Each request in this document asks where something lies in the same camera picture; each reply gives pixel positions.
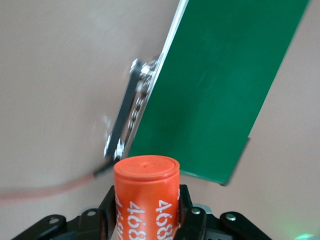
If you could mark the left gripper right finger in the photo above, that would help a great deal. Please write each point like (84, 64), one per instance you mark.
(186, 220)

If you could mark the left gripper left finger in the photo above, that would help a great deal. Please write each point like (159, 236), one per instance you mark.
(107, 220)

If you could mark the orange cylinder printed 4680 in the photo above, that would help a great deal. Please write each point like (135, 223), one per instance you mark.
(145, 195)

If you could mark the green conveyor belt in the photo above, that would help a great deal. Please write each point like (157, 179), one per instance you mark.
(212, 87)

